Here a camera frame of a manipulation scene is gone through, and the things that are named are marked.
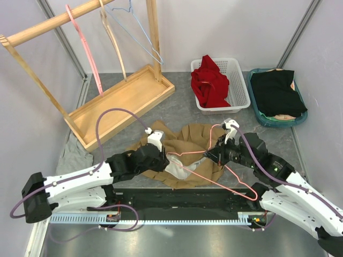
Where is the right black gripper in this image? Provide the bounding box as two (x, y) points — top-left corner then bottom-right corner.
(203, 133), (256, 169)

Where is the pink wire hanger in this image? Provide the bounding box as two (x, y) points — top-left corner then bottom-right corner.
(167, 124), (258, 201)

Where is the tan skirt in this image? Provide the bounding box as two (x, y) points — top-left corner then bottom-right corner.
(143, 120), (225, 189)

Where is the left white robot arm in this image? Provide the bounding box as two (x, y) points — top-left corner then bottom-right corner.
(22, 143), (169, 224)

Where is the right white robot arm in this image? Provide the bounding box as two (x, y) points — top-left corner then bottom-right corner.
(204, 133), (342, 256)

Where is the pink plastic hanger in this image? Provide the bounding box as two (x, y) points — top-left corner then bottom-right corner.
(65, 4), (103, 96)

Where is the wooden hanger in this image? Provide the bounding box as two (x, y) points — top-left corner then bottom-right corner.
(99, 0), (127, 82)

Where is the white plastic basket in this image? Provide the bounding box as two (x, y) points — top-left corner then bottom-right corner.
(195, 57), (250, 115)

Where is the wooden clothes rack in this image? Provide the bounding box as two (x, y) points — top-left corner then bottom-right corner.
(0, 0), (176, 152)

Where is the red garment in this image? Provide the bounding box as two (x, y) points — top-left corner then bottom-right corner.
(191, 55), (231, 108)

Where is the black garment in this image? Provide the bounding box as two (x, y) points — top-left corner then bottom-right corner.
(250, 69), (308, 118)

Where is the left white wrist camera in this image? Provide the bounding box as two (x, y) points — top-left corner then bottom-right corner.
(145, 127), (164, 152)

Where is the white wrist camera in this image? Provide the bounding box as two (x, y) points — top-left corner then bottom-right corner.
(145, 127), (164, 152)
(220, 118), (240, 144)

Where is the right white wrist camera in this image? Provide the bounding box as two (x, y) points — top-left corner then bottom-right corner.
(220, 118), (240, 144)

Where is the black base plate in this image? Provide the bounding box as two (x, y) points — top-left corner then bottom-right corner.
(101, 186), (273, 225)

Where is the slotted cable duct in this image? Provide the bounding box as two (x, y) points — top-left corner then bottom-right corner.
(50, 213), (266, 225)

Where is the blue wire hanger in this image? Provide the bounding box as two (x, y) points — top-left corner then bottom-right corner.
(105, 1), (164, 65)

